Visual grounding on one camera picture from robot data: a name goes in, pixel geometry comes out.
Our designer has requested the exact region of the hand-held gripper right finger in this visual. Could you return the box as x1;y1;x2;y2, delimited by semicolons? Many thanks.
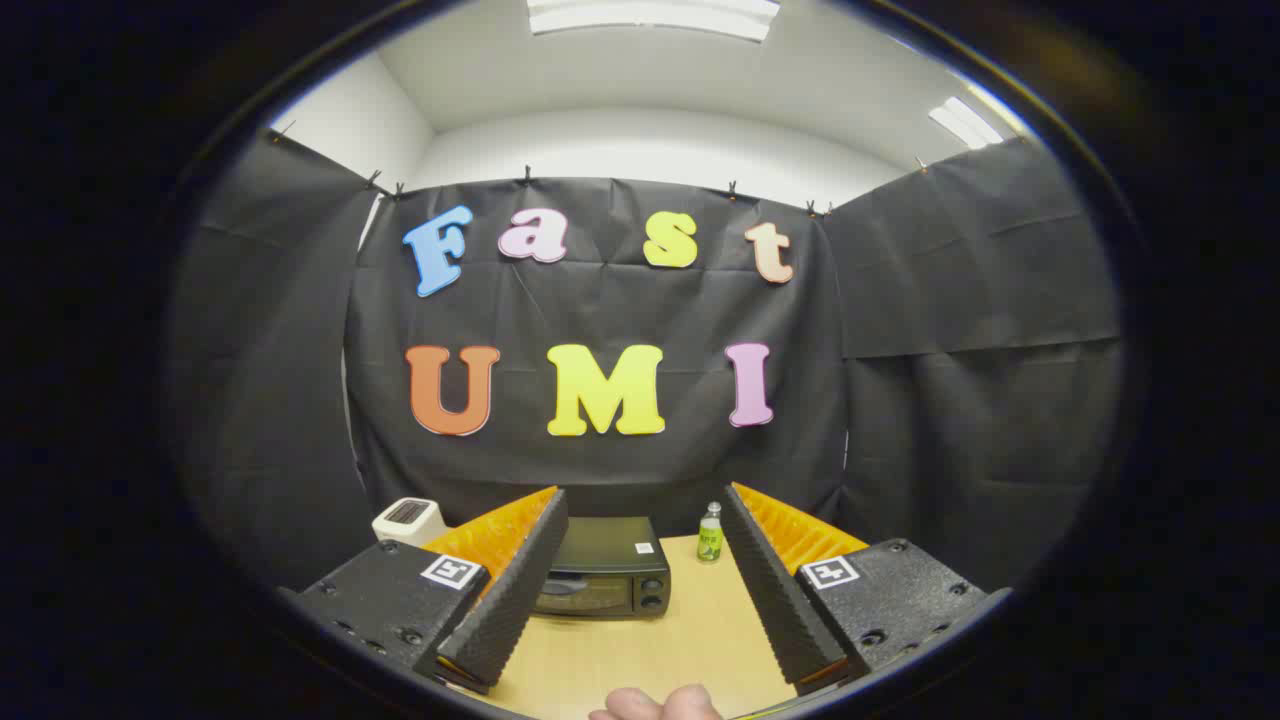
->
720;482;1001;698

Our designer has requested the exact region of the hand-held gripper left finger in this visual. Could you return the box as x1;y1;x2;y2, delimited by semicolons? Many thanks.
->
290;486;570;696

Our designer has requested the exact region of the black toaster oven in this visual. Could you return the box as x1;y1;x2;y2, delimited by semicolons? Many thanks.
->
533;515;673;619

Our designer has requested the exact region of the white bread toaster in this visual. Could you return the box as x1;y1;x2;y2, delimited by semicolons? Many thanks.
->
372;497;448;548

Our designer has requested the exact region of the long ceiling light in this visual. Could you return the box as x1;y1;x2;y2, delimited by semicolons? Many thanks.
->
527;0;781;43
928;96;1004;151

